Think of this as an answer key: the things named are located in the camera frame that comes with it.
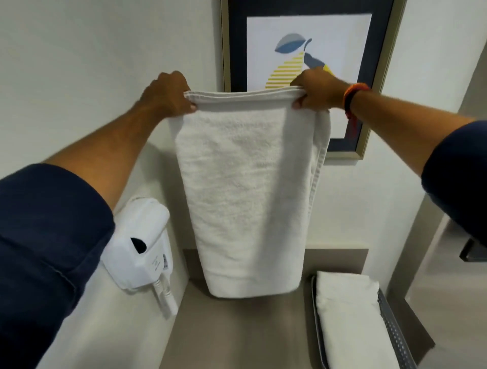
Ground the grey perforated tray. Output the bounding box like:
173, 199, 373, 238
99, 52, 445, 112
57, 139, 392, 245
310, 274, 415, 369

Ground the framed pear picture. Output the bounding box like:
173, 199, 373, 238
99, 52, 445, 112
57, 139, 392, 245
221, 0, 408, 159

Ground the dark door handle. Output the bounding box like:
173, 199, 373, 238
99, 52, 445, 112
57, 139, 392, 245
459, 237, 487, 263

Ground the white bath towel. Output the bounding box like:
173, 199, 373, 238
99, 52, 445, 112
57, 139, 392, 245
169, 86, 332, 298

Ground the white wall hair dryer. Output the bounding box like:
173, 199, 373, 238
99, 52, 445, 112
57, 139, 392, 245
100, 196, 172, 292

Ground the person's left forearm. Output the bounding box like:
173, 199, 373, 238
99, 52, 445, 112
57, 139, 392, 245
43, 100, 165, 210

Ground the folded white towel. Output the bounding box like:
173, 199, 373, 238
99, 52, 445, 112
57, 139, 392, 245
315, 271, 400, 369

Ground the person's right hand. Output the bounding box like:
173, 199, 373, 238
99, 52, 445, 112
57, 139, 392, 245
290, 68, 350, 112

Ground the person's right forearm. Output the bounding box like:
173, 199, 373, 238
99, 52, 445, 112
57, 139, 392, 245
348, 91, 477, 176

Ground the person's left hand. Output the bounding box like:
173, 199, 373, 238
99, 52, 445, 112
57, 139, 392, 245
138, 71, 198, 119

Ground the dark blue right sleeve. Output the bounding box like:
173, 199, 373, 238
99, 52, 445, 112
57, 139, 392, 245
421, 121, 487, 248

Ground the orange wrist band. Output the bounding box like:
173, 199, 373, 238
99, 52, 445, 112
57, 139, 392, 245
342, 82, 371, 131

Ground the dark blue sleeve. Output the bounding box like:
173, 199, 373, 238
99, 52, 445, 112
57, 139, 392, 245
421, 121, 487, 248
0, 163, 115, 369

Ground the dark blue left sleeve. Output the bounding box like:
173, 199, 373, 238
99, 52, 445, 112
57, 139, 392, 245
0, 163, 115, 369

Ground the white hair dryer cord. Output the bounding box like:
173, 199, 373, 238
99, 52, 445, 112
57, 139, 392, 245
151, 274, 179, 317

